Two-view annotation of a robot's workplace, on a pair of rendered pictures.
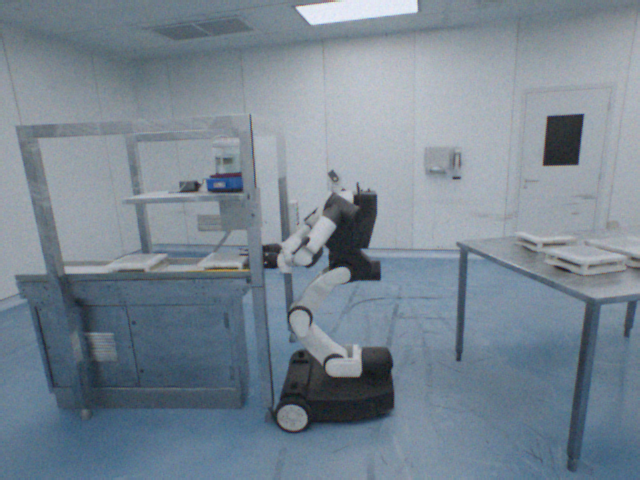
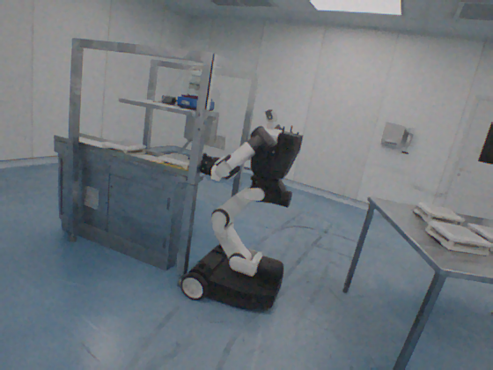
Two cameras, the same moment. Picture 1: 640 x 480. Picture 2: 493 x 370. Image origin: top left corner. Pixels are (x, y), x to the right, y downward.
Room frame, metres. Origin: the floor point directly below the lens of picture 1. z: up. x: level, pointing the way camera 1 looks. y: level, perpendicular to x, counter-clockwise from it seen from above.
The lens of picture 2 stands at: (0.13, -0.41, 1.42)
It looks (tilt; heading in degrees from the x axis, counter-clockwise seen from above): 16 degrees down; 12
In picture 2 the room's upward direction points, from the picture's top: 10 degrees clockwise
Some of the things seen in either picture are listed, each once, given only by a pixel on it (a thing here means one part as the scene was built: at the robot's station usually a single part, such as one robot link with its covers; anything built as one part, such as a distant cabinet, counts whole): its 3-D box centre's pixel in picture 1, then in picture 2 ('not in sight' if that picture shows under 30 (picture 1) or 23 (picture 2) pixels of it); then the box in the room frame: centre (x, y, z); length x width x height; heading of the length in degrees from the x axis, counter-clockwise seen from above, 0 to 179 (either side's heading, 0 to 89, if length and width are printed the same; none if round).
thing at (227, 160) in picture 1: (227, 155); (198, 83); (2.17, 0.49, 1.47); 0.15 x 0.15 x 0.19
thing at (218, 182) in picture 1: (230, 181); (196, 102); (2.18, 0.49, 1.33); 0.21 x 0.20 x 0.09; 176
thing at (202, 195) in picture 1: (196, 196); (170, 107); (2.14, 0.67, 1.27); 0.62 x 0.38 x 0.04; 86
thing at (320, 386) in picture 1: (338, 373); (240, 269); (2.10, -0.07, 0.19); 0.64 x 0.52 x 0.33; 86
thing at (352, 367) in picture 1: (343, 360); (246, 261); (2.10, -0.10, 0.28); 0.21 x 0.20 x 0.13; 86
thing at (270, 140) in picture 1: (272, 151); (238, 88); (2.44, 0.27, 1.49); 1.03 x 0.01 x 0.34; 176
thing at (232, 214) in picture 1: (240, 211); (201, 127); (2.26, 0.46, 1.16); 0.22 x 0.11 x 0.20; 86
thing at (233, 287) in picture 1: (143, 281); (124, 159); (2.18, 1.05, 0.79); 1.30 x 0.29 x 0.10; 86
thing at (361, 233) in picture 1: (348, 217); (275, 151); (2.09, -0.14, 1.12); 0.34 x 0.30 x 0.36; 176
